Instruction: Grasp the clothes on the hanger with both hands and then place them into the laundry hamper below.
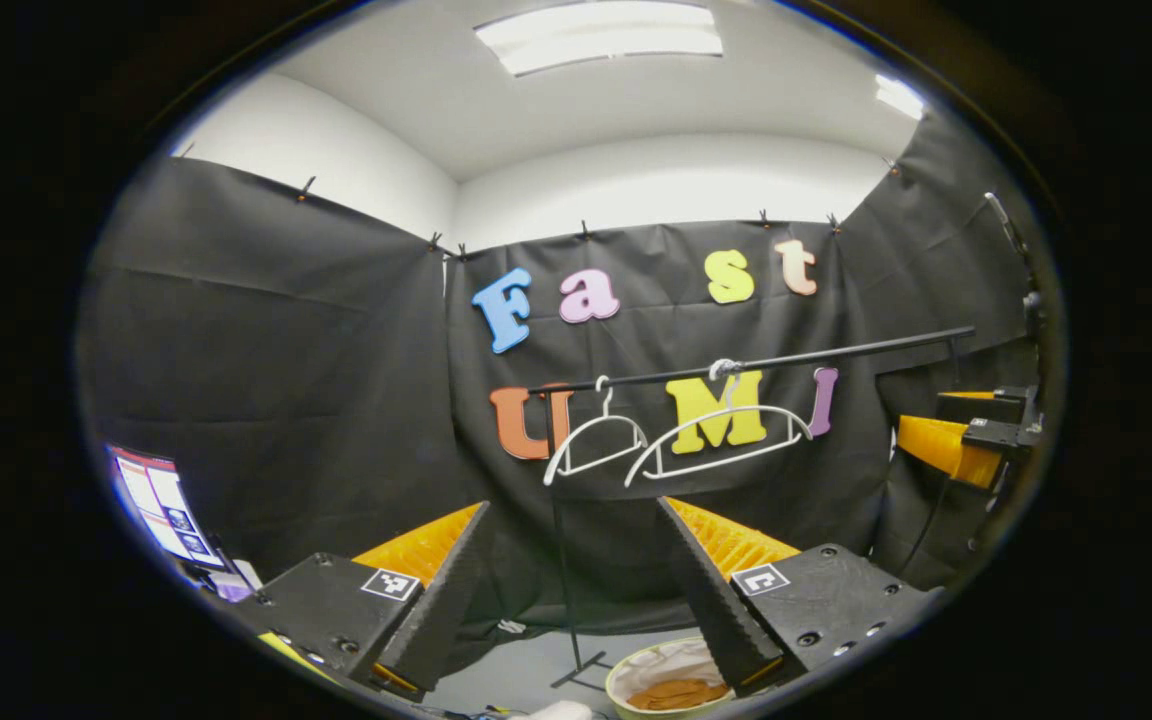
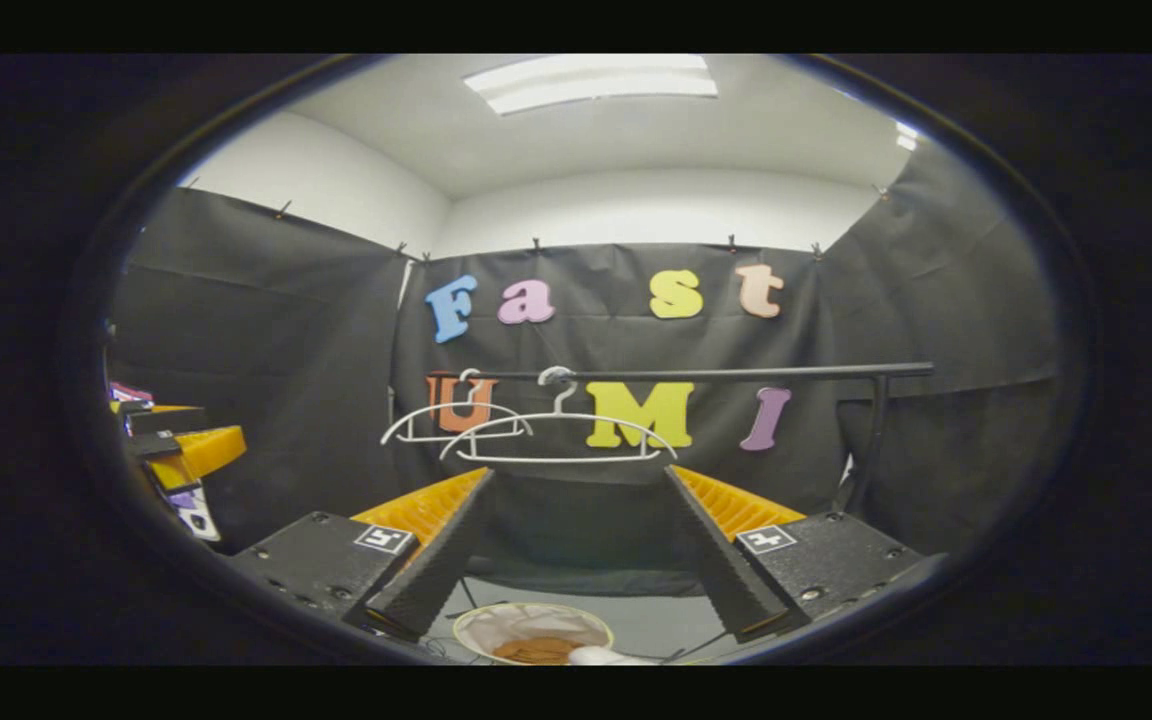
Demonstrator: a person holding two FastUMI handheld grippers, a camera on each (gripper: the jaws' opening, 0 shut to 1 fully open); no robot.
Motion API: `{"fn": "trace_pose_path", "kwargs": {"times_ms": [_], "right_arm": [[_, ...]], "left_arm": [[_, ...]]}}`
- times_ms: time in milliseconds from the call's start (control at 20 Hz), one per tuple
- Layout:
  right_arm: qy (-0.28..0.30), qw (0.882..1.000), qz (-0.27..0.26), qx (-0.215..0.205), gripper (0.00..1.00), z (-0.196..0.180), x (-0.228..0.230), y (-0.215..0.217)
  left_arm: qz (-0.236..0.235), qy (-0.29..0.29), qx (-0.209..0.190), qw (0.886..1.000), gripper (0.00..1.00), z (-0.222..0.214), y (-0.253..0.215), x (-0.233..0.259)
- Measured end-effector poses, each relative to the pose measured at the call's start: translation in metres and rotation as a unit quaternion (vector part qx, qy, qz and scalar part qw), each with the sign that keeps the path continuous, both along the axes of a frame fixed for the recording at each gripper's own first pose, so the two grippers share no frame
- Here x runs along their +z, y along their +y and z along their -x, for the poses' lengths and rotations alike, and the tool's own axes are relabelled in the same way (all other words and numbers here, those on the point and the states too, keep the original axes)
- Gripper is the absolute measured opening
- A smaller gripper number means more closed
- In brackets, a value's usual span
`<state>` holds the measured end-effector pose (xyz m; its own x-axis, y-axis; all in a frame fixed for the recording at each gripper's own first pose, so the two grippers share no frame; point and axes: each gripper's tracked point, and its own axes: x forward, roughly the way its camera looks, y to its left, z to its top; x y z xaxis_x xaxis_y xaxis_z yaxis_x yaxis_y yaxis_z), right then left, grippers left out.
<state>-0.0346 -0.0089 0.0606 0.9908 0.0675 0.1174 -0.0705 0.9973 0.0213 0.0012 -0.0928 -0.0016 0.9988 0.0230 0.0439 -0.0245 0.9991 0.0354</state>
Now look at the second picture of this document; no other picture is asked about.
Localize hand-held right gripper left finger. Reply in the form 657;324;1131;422
226;468;497;646

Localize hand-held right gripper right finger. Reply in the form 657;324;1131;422
664;465;937;646

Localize white laundry hamper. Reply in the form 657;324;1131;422
453;602;615;666

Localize brown jacket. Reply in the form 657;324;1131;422
491;637;587;666

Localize white clothes hanger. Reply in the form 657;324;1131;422
439;368;679;466
381;370;535;444

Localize white rounded object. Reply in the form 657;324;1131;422
568;645;652;666

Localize large ceiling light panel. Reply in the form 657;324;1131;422
464;54;719;116

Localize black clothes rail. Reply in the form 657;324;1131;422
446;362;937;621

